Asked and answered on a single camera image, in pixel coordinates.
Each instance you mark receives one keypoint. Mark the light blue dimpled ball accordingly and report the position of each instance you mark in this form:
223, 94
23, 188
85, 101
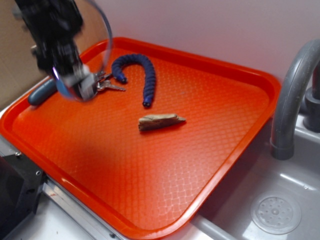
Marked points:
62, 89

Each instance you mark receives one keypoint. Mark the grey curved faucet spout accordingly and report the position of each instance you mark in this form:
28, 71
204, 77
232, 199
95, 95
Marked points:
291, 97

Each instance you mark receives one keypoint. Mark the grey plastic sink basin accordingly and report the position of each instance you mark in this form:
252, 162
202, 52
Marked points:
226, 213

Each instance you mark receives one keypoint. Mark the brown cardboard panel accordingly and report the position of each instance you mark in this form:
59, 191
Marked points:
18, 68

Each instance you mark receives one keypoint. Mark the silver keys on ring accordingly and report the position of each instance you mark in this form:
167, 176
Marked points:
103, 82

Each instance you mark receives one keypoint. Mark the piece of driftwood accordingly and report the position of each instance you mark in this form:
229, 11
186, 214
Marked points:
159, 121

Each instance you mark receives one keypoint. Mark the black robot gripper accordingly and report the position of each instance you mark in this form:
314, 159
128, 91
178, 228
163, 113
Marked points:
53, 24

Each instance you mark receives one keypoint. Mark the light wooden board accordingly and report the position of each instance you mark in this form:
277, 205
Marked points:
93, 29

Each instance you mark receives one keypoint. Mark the grey-blue oblong case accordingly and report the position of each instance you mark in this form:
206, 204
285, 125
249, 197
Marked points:
40, 94

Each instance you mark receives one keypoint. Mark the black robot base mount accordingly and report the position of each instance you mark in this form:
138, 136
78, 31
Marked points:
21, 183

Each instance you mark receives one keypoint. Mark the orange plastic tray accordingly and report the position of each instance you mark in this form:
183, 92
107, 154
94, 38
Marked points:
147, 184

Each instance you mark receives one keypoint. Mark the round sink drain strainer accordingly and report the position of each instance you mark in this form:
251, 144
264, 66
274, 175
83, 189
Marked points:
275, 213

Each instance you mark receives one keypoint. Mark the dark grey faucet handle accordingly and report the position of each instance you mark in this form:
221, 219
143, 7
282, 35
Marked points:
312, 97

